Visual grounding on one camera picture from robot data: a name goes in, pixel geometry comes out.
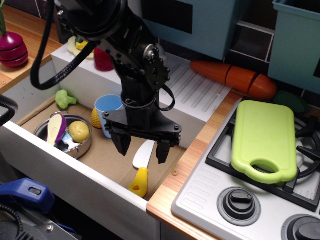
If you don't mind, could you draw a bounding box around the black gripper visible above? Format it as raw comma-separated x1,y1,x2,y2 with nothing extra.
103,102,182,164

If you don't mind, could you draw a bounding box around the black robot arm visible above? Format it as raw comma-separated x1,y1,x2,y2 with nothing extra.
55,0,182,164

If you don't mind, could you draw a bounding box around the green plastic cutting board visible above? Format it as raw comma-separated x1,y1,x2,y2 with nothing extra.
230,100,298,184

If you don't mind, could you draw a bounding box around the yellow toy corn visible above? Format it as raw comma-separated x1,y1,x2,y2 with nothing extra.
91,108,102,129

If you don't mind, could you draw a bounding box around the light blue plastic cup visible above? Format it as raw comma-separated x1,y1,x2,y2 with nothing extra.
94,94,124,139

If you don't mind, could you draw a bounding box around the yellow toy potato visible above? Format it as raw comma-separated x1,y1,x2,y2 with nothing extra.
68,121,91,143

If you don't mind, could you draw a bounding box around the blue white toy spatula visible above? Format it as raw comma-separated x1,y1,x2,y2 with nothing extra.
61,131,81,150

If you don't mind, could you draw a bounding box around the white toy sink basin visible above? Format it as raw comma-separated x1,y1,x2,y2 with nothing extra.
0,55,231,240

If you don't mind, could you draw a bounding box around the purple toy eggplant half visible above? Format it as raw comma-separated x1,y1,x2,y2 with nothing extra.
46,114,67,147

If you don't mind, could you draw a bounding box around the green toy broccoli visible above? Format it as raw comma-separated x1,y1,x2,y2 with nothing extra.
55,89,78,110

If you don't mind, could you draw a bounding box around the red toy pepper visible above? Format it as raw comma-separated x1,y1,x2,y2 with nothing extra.
94,48,114,72

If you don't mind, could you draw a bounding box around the small metal pot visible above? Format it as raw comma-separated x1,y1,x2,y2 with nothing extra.
33,111,93,159

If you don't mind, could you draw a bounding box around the grey stove knob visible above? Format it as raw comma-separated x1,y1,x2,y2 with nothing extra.
281,214,320,240
217,187,262,227

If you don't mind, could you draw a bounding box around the pale yellow toy slice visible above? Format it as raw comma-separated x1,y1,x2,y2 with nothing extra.
67,36,87,57

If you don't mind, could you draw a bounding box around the blue clamp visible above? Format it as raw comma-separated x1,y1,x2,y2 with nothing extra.
0,178,56,214

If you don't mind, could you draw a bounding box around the orange wooden toy carrot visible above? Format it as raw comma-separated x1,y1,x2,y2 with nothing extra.
190,60,278,101

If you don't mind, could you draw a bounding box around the teal storage bin left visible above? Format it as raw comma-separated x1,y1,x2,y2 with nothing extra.
141,0,247,60

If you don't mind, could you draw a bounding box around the teal storage bin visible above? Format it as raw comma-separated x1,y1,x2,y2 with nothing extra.
141,0,247,60
268,0,320,94

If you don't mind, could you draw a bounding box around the dark green toy vegetable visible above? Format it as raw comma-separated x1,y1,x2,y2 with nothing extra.
272,90,310,114

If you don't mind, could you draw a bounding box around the purple wooden toy onion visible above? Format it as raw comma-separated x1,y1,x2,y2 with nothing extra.
0,4,29,68

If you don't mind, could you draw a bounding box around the black stove grate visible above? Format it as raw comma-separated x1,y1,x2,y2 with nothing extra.
205,113,320,212

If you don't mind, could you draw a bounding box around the grey stove knob right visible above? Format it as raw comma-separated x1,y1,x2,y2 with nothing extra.
281,214,320,240

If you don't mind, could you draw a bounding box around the teal storage bin right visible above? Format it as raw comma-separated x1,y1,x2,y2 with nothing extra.
268,0,320,94

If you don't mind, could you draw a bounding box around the toy knife yellow handle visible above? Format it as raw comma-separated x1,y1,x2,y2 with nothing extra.
128,140,155,198

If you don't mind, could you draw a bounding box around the black braided cable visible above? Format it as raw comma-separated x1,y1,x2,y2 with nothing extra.
30,0,97,91

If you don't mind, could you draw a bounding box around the black cable at left edge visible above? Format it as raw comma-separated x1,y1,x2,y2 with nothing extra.
0,94,19,128

